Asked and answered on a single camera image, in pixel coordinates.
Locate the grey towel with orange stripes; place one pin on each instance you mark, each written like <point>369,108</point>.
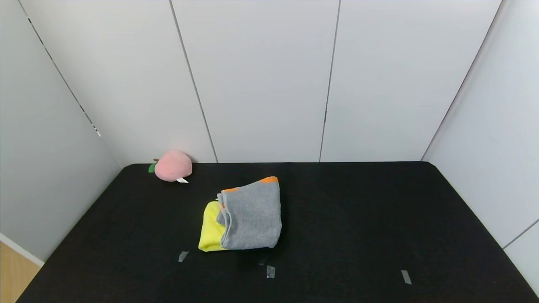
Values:
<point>252,219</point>

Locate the yellow microfibre towel black trim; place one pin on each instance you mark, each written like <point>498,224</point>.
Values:
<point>210,235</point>

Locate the pink peach plush toy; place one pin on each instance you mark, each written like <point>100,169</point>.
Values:
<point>173,166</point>

